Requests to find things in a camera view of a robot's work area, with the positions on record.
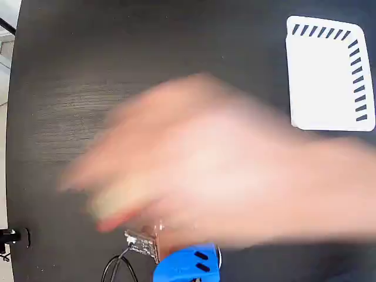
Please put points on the person's bare hand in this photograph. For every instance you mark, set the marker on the person's bare hand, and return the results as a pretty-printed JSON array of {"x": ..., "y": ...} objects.
[{"x": 191, "y": 152}]

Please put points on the black table clamp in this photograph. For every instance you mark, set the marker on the black table clamp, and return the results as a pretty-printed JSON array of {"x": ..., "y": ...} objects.
[{"x": 17, "y": 236}]

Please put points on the white slotted plastic tray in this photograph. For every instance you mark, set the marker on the white slotted plastic tray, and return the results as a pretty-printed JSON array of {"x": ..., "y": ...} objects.
[{"x": 320, "y": 82}]

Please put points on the black metal bar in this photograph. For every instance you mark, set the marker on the black metal bar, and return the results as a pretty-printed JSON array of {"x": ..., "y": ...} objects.
[{"x": 7, "y": 26}]

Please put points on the blue 3D-printed robot arm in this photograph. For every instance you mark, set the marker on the blue 3D-printed robot arm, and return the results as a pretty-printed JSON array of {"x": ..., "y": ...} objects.
[{"x": 185, "y": 264}]

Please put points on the person's bare forearm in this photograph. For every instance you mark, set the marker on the person's bare forearm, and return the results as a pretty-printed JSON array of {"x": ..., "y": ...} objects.
[{"x": 343, "y": 191}]

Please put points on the bare camera circuit board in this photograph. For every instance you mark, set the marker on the bare camera circuit board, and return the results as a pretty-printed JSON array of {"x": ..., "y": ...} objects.
[{"x": 142, "y": 243}]

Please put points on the grey box beside table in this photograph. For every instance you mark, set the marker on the grey box beside table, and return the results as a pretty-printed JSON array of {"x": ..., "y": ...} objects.
[{"x": 5, "y": 55}]

